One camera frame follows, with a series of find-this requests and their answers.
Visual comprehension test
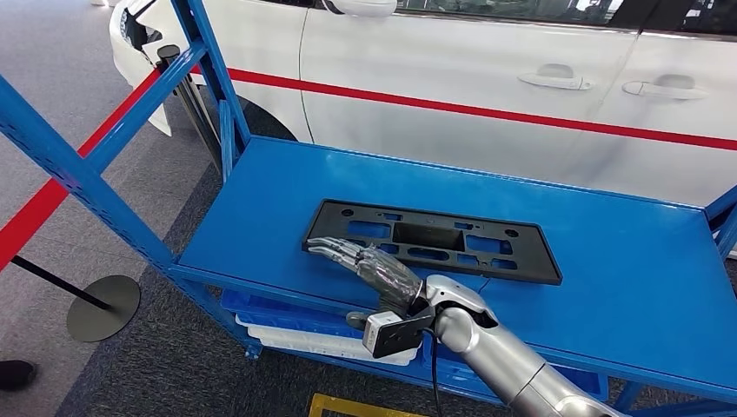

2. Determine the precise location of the black stanchion with round base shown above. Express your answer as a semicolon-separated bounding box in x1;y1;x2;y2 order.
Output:
10;255;142;344

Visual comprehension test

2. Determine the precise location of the blue metal shelf rack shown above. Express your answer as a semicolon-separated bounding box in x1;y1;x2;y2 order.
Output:
0;0;737;417

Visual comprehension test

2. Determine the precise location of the black shoe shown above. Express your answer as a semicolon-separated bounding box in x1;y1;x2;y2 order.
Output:
0;360;37;393

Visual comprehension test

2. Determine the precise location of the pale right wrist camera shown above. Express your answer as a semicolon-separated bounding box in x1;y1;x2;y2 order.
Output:
361;308;437;360

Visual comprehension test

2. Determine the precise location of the black camera cable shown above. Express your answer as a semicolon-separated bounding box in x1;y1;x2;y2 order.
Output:
422;328;444;417

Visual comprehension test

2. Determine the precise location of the white plastic bin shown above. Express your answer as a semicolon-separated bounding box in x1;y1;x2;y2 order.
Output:
236;314;420;367

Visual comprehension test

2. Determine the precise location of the black stanchion post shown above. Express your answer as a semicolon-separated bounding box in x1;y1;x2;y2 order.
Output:
156;43;222;174

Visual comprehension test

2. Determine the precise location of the white car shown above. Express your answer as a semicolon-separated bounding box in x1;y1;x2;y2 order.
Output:
109;0;737;209

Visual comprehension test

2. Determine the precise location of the red barrier belt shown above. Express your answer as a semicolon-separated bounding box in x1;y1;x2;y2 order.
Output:
0;69;163;272
189;64;737;152

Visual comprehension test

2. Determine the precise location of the blue plastic bin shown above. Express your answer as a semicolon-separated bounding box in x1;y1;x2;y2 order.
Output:
220;289;369;341
422;334;610;404

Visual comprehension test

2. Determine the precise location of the black plastic plate bracket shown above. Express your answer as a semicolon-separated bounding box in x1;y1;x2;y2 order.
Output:
302;199;563;287

